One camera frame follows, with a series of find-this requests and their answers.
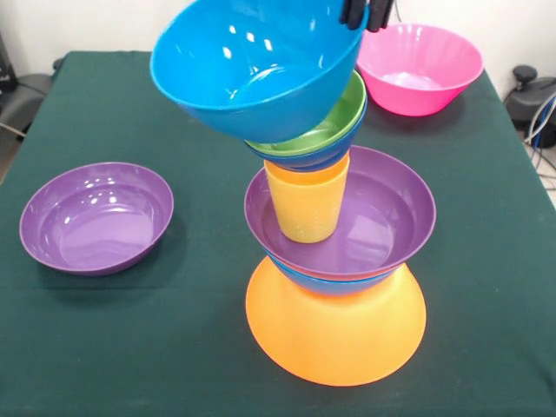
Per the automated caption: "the small green bowl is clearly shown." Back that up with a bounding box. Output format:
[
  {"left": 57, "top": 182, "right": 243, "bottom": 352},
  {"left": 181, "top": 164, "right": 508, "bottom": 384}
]
[{"left": 245, "top": 69, "right": 367, "bottom": 158}]

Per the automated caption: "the large pink bowl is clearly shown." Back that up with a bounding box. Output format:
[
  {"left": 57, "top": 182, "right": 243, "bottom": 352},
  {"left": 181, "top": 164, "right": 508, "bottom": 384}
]
[{"left": 355, "top": 23, "right": 485, "bottom": 117}]

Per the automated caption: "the small dark blue bowl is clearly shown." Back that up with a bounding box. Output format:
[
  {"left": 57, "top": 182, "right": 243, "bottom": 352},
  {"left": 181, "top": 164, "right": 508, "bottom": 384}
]
[{"left": 259, "top": 97, "right": 369, "bottom": 173}]

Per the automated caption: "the orange cup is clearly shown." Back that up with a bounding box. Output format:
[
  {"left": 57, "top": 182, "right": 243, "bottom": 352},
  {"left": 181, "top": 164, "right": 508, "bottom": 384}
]
[{"left": 263, "top": 154, "right": 351, "bottom": 187}]

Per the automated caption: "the yellow cup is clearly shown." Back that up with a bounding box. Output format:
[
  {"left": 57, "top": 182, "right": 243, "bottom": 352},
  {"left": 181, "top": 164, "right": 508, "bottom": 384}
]
[{"left": 266, "top": 175, "right": 348, "bottom": 244}]

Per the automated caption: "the dark green tablecloth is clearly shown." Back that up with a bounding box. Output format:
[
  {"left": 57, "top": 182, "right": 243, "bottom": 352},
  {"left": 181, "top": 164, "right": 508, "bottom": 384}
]
[{"left": 0, "top": 51, "right": 556, "bottom": 417}]

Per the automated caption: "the large orange bowl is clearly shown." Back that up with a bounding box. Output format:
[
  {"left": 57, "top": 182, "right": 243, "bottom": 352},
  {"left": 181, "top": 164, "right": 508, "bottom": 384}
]
[{"left": 245, "top": 255, "right": 427, "bottom": 387}]

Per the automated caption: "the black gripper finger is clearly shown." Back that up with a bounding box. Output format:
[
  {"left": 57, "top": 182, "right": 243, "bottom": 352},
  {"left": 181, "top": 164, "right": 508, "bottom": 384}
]
[
  {"left": 367, "top": 0, "right": 394, "bottom": 34},
  {"left": 339, "top": 0, "right": 371, "bottom": 31}
]

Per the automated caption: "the purple shallow bowl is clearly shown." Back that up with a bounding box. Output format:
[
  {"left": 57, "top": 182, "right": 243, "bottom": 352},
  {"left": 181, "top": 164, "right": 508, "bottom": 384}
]
[
  {"left": 242, "top": 146, "right": 437, "bottom": 279},
  {"left": 18, "top": 162, "right": 175, "bottom": 277}
]

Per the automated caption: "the light blue bowl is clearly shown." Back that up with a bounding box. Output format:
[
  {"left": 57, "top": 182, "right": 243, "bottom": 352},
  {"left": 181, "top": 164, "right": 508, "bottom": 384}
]
[
  {"left": 149, "top": 0, "right": 371, "bottom": 144},
  {"left": 264, "top": 254, "right": 405, "bottom": 297}
]

